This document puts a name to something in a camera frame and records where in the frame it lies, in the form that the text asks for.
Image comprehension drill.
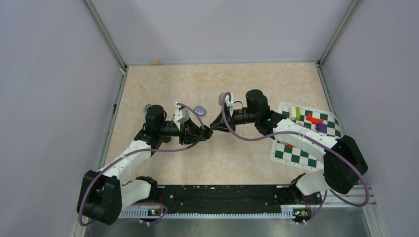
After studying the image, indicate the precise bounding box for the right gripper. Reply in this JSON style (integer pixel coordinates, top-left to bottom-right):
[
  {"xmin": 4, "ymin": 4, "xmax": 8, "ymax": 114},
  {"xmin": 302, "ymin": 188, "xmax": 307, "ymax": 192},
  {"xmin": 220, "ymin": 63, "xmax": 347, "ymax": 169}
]
[{"xmin": 210, "ymin": 106, "xmax": 258, "ymax": 133}]

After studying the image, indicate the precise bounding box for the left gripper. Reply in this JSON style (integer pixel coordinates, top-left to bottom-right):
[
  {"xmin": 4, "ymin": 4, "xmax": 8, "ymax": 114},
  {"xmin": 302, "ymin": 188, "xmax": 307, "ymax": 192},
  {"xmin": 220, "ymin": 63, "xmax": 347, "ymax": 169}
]
[{"xmin": 158, "ymin": 116, "xmax": 206, "ymax": 145}]

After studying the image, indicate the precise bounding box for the purple earbud charging case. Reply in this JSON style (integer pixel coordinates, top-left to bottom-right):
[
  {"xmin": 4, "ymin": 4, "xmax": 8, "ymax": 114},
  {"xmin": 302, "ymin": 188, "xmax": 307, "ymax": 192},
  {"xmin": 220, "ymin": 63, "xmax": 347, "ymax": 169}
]
[{"xmin": 194, "ymin": 106, "xmax": 207, "ymax": 117}]

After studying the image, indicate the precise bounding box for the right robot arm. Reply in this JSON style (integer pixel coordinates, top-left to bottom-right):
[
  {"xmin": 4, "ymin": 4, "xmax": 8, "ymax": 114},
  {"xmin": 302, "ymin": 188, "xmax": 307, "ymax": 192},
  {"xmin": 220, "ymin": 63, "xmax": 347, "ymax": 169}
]
[{"xmin": 210, "ymin": 89, "xmax": 368, "ymax": 203}]

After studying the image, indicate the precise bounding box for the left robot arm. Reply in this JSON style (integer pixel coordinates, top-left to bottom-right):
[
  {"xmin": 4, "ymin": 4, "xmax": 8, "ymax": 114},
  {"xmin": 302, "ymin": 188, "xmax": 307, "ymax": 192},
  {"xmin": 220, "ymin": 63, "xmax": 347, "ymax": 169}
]
[{"xmin": 77, "ymin": 103, "xmax": 212, "ymax": 226}]

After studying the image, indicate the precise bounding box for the yellow-green white block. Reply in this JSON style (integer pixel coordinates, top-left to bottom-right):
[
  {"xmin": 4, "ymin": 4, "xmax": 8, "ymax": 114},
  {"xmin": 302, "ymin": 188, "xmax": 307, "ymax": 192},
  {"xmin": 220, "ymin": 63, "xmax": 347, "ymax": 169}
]
[{"xmin": 289, "ymin": 106, "xmax": 301, "ymax": 121}]

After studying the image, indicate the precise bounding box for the red block upper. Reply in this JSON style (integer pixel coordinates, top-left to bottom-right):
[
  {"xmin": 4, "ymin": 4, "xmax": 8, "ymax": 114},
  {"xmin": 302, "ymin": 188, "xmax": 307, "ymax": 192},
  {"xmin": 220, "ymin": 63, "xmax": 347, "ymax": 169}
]
[{"xmin": 306, "ymin": 114, "xmax": 324, "ymax": 124}]

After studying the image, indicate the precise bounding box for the green white chessboard mat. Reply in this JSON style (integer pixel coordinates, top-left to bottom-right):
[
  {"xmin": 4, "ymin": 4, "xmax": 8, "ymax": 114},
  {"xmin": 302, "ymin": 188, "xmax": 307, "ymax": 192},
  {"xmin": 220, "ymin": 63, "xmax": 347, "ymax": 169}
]
[{"xmin": 270, "ymin": 102, "xmax": 343, "ymax": 171}]

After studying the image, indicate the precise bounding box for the purple block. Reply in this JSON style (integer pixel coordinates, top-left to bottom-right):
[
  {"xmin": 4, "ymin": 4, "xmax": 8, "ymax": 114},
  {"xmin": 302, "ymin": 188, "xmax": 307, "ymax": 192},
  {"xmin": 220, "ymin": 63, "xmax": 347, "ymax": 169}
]
[{"xmin": 316, "ymin": 123, "xmax": 328, "ymax": 133}]

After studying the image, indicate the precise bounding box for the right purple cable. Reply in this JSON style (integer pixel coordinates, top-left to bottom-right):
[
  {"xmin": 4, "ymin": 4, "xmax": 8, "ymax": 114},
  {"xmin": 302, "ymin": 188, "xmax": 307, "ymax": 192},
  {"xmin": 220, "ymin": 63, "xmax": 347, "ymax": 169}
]
[{"xmin": 221, "ymin": 91, "xmax": 371, "ymax": 223}]

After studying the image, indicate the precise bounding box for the purple cable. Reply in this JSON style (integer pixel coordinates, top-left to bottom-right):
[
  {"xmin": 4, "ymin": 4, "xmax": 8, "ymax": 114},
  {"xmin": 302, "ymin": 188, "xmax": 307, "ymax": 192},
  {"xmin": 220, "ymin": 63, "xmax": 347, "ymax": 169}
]
[
  {"xmin": 78, "ymin": 102, "xmax": 205, "ymax": 228},
  {"xmin": 221, "ymin": 91, "xmax": 371, "ymax": 223}
]

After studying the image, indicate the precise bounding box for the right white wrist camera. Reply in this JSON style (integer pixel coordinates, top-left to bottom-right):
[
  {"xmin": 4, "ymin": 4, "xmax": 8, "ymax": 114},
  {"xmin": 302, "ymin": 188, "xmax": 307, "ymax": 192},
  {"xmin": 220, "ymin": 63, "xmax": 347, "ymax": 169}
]
[{"xmin": 218, "ymin": 92, "xmax": 234, "ymax": 116}]

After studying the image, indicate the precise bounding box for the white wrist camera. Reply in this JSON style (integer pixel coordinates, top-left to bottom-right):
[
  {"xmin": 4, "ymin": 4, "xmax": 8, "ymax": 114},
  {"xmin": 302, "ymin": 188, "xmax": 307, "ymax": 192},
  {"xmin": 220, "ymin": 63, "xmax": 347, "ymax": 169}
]
[
  {"xmin": 173, "ymin": 102, "xmax": 190, "ymax": 130},
  {"xmin": 218, "ymin": 92, "xmax": 234, "ymax": 116}
]

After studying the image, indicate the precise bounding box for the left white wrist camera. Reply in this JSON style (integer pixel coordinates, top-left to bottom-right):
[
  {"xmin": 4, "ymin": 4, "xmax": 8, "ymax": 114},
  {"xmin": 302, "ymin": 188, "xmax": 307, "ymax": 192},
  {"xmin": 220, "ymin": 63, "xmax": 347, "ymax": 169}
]
[{"xmin": 173, "ymin": 102, "xmax": 190, "ymax": 130}]

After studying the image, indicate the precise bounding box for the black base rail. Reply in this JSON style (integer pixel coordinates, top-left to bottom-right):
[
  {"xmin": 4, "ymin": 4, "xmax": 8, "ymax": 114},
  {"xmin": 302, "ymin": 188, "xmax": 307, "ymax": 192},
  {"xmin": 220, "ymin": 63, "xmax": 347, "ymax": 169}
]
[{"xmin": 143, "ymin": 185, "xmax": 320, "ymax": 219}]

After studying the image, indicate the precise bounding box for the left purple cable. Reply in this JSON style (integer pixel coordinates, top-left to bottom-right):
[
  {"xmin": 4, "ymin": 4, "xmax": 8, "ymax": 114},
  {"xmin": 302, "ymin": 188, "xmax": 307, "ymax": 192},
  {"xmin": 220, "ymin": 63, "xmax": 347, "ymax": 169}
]
[{"xmin": 78, "ymin": 102, "xmax": 205, "ymax": 228}]

